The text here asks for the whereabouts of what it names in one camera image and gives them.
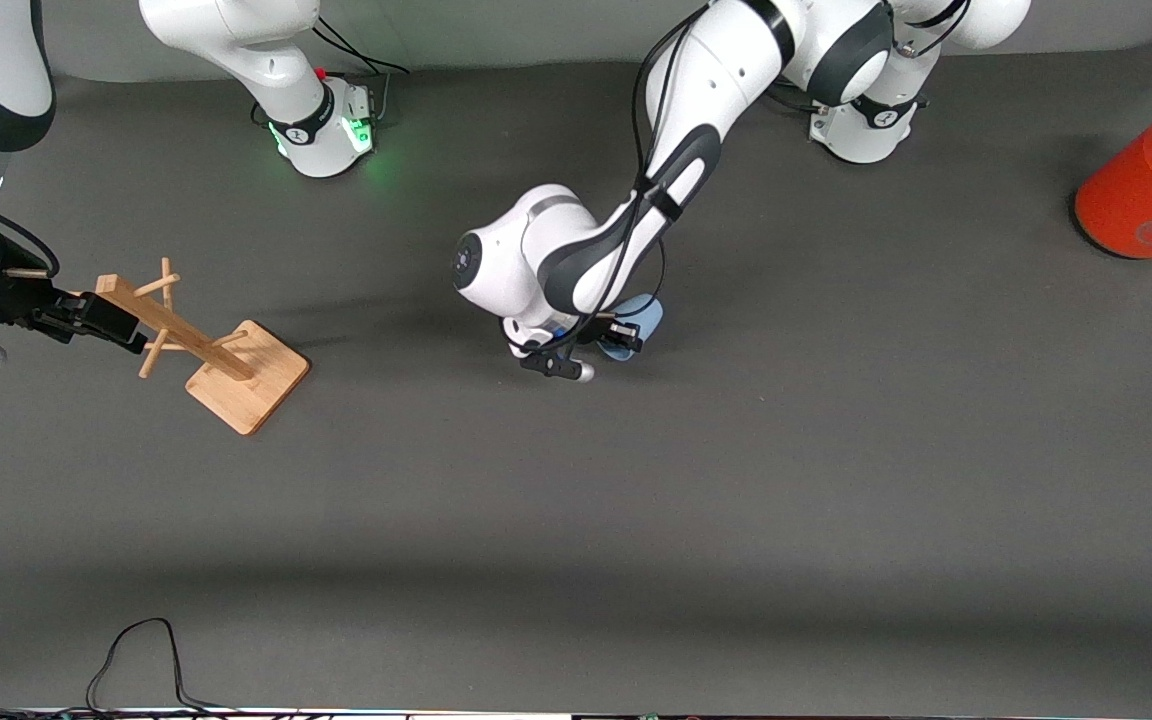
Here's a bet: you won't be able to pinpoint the light blue cup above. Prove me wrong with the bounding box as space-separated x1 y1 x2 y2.
599 292 666 363

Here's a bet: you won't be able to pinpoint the wooden cup rack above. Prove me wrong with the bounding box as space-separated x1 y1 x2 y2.
96 256 312 437

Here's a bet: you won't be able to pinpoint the orange cylindrical can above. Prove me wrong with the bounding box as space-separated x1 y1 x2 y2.
1074 96 1152 262

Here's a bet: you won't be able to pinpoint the black left arm base cables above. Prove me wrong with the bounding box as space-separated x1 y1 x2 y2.
764 80 822 116

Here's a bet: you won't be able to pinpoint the black arm base cables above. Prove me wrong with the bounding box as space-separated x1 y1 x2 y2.
306 15 412 129
764 80 822 116

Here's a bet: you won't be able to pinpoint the looped thin black cable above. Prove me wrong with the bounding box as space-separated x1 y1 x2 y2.
84 617 242 717

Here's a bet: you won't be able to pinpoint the black right arm base cables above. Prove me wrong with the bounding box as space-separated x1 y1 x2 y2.
306 15 412 129

